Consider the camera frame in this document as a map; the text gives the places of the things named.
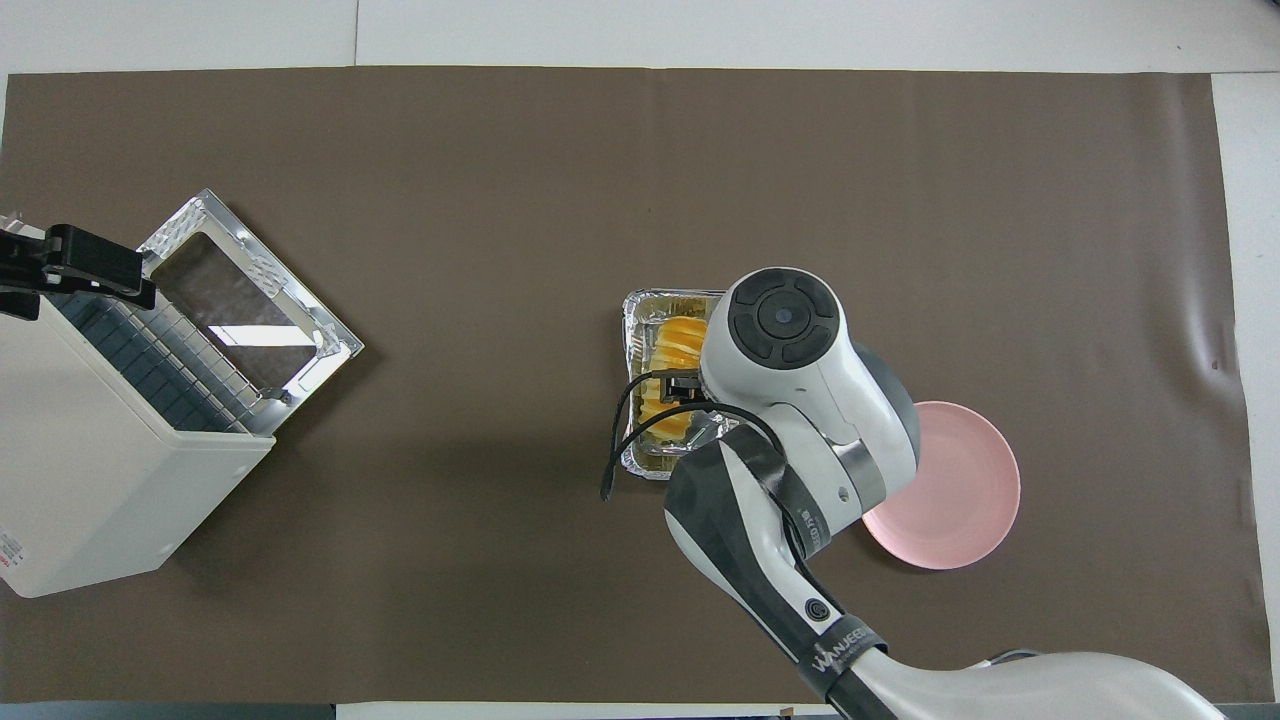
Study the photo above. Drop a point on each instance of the white red oven sticker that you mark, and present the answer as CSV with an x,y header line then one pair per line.
x,y
9,555

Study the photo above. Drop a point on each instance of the golden sliced bread loaf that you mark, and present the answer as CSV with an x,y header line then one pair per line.
x,y
680,340

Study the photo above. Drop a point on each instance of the glass and metal oven door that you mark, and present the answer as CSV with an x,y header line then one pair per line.
x,y
240,300

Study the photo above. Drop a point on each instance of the aluminium foil tray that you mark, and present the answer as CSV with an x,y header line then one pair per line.
x,y
640,330

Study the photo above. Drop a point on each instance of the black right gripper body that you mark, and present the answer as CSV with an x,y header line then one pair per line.
x,y
684,385

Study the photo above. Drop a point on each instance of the brown paper table mat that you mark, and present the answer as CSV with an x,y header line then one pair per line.
x,y
450,200

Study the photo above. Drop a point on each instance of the white toaster oven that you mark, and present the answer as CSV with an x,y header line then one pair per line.
x,y
80,470

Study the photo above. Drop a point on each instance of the pink round plate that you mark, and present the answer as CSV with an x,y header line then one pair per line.
x,y
960,500

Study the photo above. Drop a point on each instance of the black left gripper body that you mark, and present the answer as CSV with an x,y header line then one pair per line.
x,y
90,268

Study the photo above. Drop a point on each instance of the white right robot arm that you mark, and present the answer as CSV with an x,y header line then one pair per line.
x,y
790,380

